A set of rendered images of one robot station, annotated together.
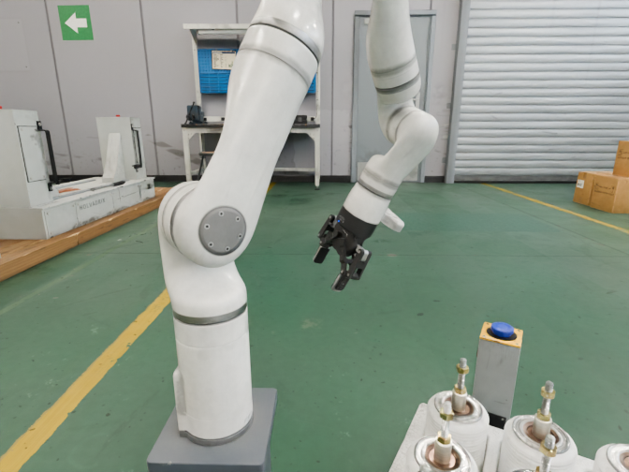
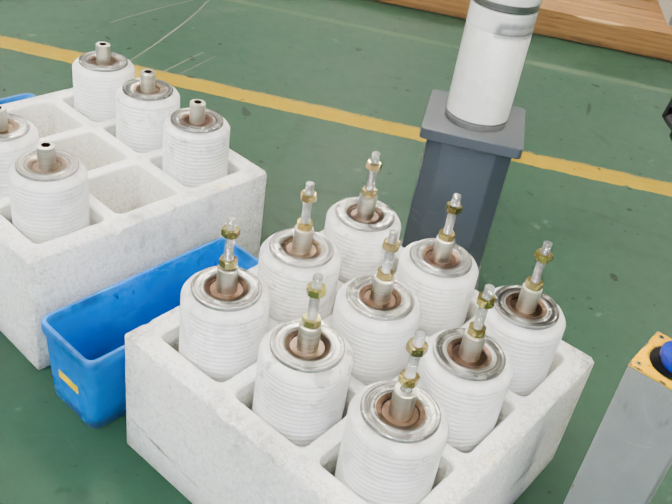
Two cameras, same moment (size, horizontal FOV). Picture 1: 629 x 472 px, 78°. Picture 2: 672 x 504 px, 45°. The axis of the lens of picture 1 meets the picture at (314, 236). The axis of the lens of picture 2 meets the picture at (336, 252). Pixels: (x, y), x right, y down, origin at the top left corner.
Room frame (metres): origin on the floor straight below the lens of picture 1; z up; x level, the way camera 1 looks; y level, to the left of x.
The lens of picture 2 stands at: (0.39, -0.98, 0.79)
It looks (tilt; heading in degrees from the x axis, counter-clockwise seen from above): 35 degrees down; 96
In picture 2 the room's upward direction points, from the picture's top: 9 degrees clockwise
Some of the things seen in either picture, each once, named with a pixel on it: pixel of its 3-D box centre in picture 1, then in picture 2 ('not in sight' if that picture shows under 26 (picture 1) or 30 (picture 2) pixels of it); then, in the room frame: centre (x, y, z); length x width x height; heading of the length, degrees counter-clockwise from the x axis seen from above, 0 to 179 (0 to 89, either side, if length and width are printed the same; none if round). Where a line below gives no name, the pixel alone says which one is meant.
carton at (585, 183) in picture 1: (598, 188); not in sight; (3.74, -2.74, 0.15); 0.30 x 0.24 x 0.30; 87
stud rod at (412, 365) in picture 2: not in sight; (412, 364); (0.42, -0.44, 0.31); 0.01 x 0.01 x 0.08
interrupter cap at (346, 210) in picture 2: not in sight; (364, 214); (0.34, -0.12, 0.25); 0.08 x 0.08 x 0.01
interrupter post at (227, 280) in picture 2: not in sight; (227, 278); (0.22, -0.32, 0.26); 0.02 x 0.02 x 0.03
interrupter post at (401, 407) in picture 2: not in sight; (403, 401); (0.42, -0.44, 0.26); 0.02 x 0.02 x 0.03
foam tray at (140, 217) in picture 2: not in sight; (83, 203); (-0.10, 0.00, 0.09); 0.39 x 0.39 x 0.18; 57
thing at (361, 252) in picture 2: not in sight; (354, 271); (0.34, -0.12, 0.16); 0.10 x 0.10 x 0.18
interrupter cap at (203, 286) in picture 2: not in sight; (226, 288); (0.22, -0.32, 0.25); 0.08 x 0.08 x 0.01
